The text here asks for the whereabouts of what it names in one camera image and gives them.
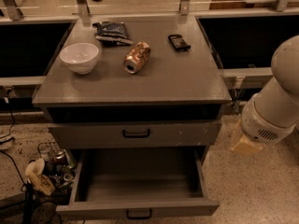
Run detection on grey drawer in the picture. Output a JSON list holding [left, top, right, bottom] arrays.
[[57, 147, 220, 220], [49, 120, 221, 149]]

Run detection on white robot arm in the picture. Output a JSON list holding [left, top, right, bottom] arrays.
[[230, 35, 299, 155]]

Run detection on grey top drawer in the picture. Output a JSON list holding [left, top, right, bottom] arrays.
[[49, 120, 221, 149]]

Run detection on grey drawer cabinet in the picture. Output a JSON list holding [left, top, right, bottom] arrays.
[[32, 15, 233, 166]]

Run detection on black snack packet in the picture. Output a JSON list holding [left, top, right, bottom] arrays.
[[168, 35, 191, 52]]

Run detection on gold soda can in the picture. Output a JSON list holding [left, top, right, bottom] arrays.
[[123, 42, 151, 74]]

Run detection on white bowl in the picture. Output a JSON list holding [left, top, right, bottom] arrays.
[[59, 43, 99, 75]]

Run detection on yellow bottle on floor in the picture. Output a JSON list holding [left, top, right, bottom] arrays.
[[25, 158, 55, 196]]

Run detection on wire basket with clutter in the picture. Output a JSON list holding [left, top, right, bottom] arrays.
[[37, 142, 77, 189]]

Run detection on black floor cable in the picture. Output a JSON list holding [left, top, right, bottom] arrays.
[[0, 103, 64, 224]]

